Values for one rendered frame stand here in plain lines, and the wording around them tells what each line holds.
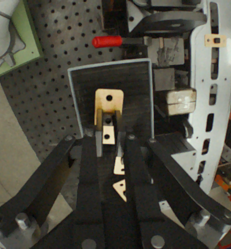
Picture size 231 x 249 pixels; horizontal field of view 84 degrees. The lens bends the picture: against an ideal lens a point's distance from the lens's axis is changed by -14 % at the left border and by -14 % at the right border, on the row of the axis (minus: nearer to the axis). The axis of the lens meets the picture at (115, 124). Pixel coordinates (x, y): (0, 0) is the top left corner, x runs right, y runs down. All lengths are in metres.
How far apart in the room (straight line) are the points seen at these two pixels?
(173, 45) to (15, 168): 2.13
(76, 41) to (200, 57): 0.51
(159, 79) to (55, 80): 0.54
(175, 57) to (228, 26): 0.26
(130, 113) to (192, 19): 0.19
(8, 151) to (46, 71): 1.47
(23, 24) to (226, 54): 0.78
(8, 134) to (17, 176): 0.64
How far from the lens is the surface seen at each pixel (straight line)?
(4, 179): 2.46
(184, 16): 0.27
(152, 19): 0.27
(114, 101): 0.21
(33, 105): 0.83
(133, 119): 0.28
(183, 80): 0.82
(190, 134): 0.41
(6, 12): 0.63
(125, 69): 0.26
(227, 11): 0.59
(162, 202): 0.65
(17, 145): 1.95
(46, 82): 0.77
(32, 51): 0.73
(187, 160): 0.46
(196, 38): 0.50
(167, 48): 0.37
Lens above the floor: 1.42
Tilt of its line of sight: 66 degrees down
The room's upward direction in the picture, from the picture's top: 169 degrees clockwise
